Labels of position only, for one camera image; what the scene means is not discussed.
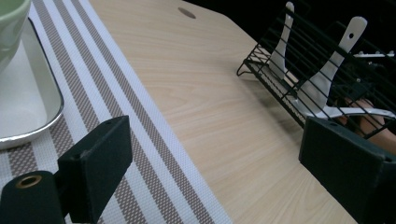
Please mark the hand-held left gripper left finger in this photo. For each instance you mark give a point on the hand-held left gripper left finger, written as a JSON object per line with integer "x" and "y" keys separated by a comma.
{"x": 93, "y": 168}

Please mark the white ceramic spoon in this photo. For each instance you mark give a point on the white ceramic spoon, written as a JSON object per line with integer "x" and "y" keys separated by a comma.
{"x": 320, "y": 84}
{"x": 280, "y": 53}
{"x": 358, "y": 111}

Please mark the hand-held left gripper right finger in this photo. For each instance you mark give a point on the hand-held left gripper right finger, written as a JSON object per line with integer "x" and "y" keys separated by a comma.
{"x": 345, "y": 168}

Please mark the light green bowl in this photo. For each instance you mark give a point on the light green bowl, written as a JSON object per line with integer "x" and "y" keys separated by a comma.
{"x": 12, "y": 18}

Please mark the striped woven placemat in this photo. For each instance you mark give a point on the striped woven placemat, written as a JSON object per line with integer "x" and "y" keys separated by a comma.
{"x": 102, "y": 84}

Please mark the white rectangular plate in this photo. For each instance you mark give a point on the white rectangular plate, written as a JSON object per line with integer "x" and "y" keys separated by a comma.
{"x": 21, "y": 102}

